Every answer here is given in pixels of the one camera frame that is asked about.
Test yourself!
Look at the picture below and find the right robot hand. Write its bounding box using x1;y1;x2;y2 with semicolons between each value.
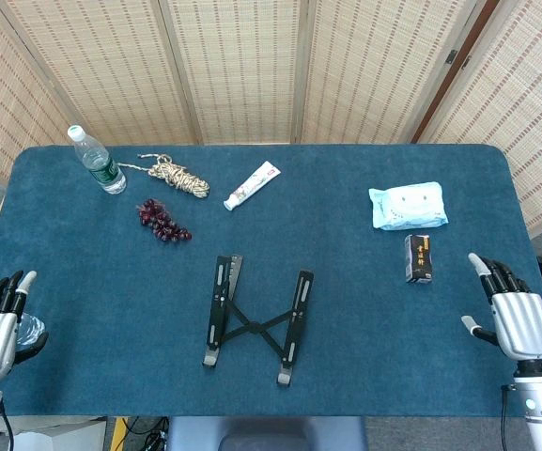
461;252;542;362

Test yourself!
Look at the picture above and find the black folding laptop stand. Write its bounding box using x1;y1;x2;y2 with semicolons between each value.
201;254;316;388

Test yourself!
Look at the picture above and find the red label water bottle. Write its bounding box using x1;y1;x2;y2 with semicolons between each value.
16;313;47;348

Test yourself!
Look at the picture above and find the white box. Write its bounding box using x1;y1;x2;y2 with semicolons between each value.
5;416;107;451

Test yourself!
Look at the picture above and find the small black carton box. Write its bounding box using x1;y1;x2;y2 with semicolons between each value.
403;233;435;285

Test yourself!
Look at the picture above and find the light blue wet wipes pack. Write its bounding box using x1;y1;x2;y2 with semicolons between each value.
367;181;450;231

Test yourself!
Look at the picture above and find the blue table cloth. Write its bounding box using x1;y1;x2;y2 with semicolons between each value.
0;144;542;419

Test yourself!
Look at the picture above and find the green label water bottle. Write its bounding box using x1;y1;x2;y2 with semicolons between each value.
67;124;128;195

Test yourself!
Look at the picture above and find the dark red grape bunch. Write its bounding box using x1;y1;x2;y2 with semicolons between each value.
137;197;194;243

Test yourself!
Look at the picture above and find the blue chair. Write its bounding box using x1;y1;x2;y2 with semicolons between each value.
166;415;369;451

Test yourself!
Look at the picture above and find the white toothpaste tube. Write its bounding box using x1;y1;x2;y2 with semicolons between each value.
223;160;283;212

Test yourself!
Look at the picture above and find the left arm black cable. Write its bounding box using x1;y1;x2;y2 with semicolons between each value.
0;398;17;451

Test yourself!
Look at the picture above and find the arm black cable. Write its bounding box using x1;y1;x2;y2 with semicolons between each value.
499;383;512;451
0;398;17;451

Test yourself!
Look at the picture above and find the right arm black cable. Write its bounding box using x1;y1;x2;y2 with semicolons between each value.
499;383;512;451

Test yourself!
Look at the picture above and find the black floor cable bundle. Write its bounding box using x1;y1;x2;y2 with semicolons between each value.
124;415;171;451

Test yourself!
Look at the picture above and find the coiled beige rope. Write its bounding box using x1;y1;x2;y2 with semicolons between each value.
117;152;211;200

